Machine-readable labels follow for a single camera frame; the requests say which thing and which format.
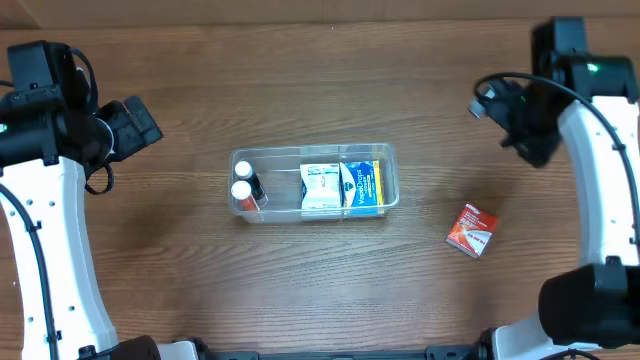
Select dark bottle white cap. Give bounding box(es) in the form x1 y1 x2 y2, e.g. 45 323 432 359
234 161 268 205

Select orange tube white cap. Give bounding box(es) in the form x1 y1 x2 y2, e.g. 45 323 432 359
231 180 259 211

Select red sachet packet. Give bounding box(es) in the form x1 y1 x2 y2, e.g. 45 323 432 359
445 202 499 258

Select blue Vicks VapoDrops packet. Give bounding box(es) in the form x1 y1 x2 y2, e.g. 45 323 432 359
340 160 385 217

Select white bandage box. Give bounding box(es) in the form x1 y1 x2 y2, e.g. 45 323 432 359
300 163 342 221

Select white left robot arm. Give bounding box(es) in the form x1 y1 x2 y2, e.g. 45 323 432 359
1 41 198 359

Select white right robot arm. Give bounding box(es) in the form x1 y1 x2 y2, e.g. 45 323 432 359
469 17 639 359

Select clear plastic container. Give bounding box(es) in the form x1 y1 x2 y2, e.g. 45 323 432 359
228 143 399 224

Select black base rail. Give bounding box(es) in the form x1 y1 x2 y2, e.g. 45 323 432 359
191 338 493 360

